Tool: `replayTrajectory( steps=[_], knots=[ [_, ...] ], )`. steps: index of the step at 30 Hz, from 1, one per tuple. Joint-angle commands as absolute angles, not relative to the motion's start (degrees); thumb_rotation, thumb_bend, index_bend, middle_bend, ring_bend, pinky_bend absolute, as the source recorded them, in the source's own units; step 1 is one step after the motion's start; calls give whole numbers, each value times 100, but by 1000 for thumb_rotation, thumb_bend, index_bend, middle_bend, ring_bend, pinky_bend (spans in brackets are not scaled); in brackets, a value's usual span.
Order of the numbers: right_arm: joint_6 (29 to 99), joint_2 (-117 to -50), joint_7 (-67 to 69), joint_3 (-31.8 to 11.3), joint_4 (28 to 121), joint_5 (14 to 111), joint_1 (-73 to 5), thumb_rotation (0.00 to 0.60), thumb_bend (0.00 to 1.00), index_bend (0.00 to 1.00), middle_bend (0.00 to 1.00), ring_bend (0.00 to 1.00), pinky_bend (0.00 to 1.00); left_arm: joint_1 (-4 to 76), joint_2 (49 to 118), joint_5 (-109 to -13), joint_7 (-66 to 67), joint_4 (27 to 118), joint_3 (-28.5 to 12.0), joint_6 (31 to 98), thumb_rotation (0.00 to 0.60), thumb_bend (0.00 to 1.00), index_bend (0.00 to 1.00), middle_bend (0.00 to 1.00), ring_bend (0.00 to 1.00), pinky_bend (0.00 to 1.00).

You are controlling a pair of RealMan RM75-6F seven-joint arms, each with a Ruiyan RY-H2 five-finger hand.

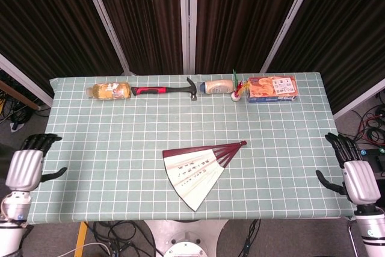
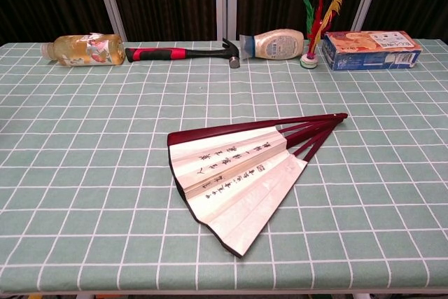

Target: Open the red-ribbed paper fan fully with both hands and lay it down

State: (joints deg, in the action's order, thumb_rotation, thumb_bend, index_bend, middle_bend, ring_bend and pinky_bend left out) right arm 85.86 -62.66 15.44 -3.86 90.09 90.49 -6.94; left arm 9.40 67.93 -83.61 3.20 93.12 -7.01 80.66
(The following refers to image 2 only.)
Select paper folding fan maroon ribs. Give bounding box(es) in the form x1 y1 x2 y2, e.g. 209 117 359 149
166 112 349 259

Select cream squeeze sauce bottle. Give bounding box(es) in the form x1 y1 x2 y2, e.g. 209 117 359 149
239 28 305 60

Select colourful feather shuttlecock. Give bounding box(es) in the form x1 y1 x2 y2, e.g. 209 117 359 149
300 0 345 69

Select green checked tablecloth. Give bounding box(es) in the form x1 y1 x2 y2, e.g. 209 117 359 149
0 38 448 295

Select tea bottle with floral label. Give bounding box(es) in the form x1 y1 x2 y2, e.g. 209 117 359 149
40 32 126 67

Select blue orange snack box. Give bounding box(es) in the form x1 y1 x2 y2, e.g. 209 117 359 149
321 30 424 71

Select claw hammer red black handle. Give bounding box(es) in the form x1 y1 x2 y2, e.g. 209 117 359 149
125 37 242 69

